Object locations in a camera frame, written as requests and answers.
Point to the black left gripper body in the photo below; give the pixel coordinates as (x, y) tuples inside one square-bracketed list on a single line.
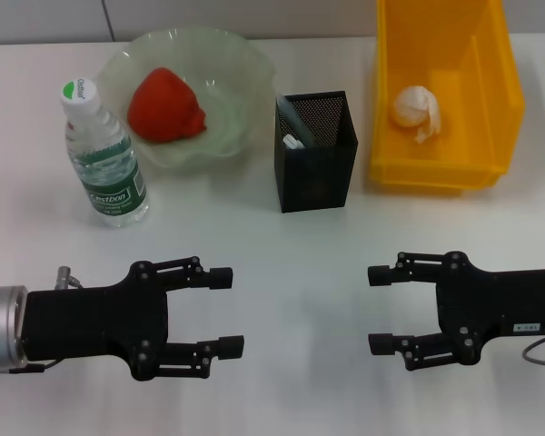
[(95, 322)]

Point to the white paper ball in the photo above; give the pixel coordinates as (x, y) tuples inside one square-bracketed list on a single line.
[(413, 109)]

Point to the black mesh pen holder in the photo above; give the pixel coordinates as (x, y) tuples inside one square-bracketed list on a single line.
[(318, 181)]

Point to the grey marker pen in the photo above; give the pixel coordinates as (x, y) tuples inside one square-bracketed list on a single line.
[(300, 125)]

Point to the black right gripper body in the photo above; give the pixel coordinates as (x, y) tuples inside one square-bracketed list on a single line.
[(499, 304)]

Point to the white and silver left arm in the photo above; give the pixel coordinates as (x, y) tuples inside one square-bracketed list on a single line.
[(2, 327)]

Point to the clear green-label water bottle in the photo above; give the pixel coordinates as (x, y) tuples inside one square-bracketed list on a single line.
[(109, 181)]

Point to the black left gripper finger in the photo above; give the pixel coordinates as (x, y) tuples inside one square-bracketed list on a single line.
[(220, 278), (231, 347)]

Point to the yellow plastic bin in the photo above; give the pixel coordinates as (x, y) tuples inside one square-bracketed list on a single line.
[(458, 150)]

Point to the pale green glass fruit plate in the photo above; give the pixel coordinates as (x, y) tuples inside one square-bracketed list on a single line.
[(227, 82)]

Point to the green utility knife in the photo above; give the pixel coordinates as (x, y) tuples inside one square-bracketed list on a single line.
[(293, 142)]

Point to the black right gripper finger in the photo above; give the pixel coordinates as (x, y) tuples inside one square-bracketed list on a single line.
[(381, 343), (381, 275)]

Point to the red plush fruit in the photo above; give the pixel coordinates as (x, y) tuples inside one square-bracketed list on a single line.
[(163, 104)]

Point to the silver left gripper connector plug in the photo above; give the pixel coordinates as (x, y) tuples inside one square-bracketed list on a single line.
[(66, 276)]

